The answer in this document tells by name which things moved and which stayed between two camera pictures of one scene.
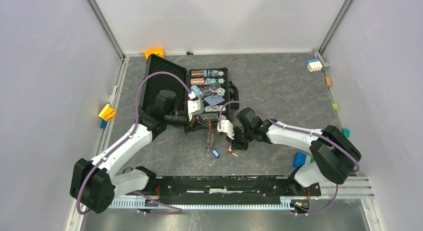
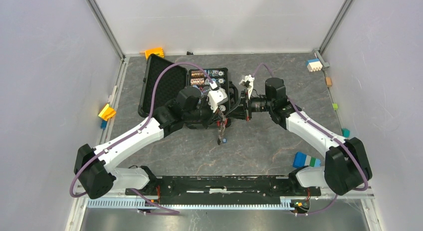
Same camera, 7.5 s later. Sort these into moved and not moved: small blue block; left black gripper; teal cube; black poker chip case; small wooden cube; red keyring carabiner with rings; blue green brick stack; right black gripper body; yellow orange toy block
Moved: red keyring carabiner with rings; right black gripper body; left black gripper
Not moved: teal cube; small wooden cube; yellow orange toy block; black poker chip case; small blue block; blue green brick stack
